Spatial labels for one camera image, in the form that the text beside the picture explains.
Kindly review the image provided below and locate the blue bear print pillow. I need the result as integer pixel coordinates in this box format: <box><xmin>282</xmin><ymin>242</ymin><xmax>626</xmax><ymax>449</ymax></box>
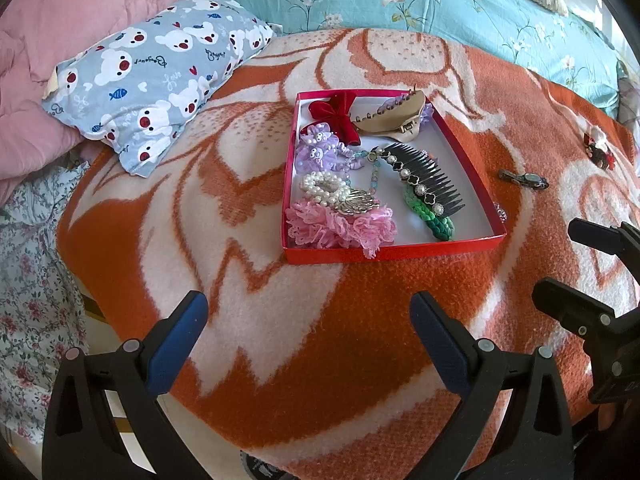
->
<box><xmin>41</xmin><ymin>0</ymin><xmax>274</xmax><ymax>178</ymax></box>

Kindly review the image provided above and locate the red white jewelry box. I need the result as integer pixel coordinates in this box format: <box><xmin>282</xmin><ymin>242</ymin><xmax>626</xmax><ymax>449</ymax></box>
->
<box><xmin>281</xmin><ymin>89</ymin><xmax>506</xmax><ymax>264</ymax></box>

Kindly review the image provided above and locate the turquoise floral bedsheet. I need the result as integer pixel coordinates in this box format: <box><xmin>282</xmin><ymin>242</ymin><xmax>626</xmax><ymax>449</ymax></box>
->
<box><xmin>236</xmin><ymin>0</ymin><xmax>622</xmax><ymax>117</ymax></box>

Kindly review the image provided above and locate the pink lace scrunchie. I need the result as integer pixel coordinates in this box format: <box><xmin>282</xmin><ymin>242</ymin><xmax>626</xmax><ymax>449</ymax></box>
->
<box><xmin>285</xmin><ymin>200</ymin><xmax>398</xmax><ymax>259</ymax></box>

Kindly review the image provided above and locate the pearl silver hair clip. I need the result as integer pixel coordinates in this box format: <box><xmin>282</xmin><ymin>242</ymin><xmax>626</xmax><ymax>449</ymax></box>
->
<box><xmin>299</xmin><ymin>171</ymin><xmax>380</xmax><ymax>216</ymax></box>

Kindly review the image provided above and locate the red mesh flower clip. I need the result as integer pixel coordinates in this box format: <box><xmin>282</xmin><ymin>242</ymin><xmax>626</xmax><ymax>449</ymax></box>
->
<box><xmin>603</xmin><ymin>153</ymin><xmax>615</xmax><ymax>170</ymax></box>

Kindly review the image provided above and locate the colourful bead bracelet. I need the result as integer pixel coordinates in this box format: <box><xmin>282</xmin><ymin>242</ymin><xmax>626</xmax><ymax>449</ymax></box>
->
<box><xmin>339</xmin><ymin>148</ymin><xmax>384</xmax><ymax>198</ymax></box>

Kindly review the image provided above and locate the lilac patterned pillow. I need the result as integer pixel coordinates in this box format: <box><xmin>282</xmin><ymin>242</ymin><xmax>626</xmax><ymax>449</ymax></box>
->
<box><xmin>617</xmin><ymin>61</ymin><xmax>640</xmax><ymax>148</ymax></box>

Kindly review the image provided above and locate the black hair comb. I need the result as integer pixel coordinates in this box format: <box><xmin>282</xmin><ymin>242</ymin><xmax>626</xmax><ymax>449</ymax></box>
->
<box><xmin>369</xmin><ymin>142</ymin><xmax>465</xmax><ymax>217</ymax></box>

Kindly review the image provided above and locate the dark metal hair clip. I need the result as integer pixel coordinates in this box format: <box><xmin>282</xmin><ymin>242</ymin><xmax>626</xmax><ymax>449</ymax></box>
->
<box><xmin>498</xmin><ymin>169</ymin><xmax>549</xmax><ymax>191</ymax></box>

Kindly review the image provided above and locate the black knitted hair accessory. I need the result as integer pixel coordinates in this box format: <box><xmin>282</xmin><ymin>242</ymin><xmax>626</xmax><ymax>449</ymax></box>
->
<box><xmin>582</xmin><ymin>126</ymin><xmax>608</xmax><ymax>169</ymax></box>

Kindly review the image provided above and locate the orange white patterned blanket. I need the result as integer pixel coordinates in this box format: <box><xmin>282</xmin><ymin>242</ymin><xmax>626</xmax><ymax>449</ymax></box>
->
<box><xmin>58</xmin><ymin>29</ymin><xmax>639</xmax><ymax>479</ymax></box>

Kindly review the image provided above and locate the pink quilt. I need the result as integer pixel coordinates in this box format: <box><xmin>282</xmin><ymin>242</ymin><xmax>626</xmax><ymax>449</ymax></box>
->
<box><xmin>1</xmin><ymin>0</ymin><xmax>176</xmax><ymax>200</ymax></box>

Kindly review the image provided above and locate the green braided hair tie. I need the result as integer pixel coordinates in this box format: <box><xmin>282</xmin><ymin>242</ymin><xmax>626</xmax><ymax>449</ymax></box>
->
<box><xmin>401</xmin><ymin>184</ymin><xmax>457</xmax><ymax>243</ymax></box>

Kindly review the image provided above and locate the beige hair claw clip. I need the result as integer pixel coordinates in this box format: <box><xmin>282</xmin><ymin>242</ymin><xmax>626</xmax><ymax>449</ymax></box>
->
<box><xmin>349</xmin><ymin>89</ymin><xmax>426</xmax><ymax>143</ymax></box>

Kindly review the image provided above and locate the purple pearl scrunchie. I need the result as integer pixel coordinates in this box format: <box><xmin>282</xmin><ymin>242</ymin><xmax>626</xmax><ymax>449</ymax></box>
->
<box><xmin>294</xmin><ymin>122</ymin><xmax>352</xmax><ymax>174</ymax></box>

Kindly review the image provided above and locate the red velvet bow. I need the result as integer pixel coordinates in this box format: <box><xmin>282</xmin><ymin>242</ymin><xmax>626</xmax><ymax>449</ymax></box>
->
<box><xmin>309</xmin><ymin>90</ymin><xmax>360</xmax><ymax>146</ymax></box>

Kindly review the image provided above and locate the white floral fabric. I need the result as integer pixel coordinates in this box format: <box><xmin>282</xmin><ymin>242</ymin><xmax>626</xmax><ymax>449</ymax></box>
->
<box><xmin>1</xmin><ymin>158</ymin><xmax>89</xmax><ymax>444</ymax></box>

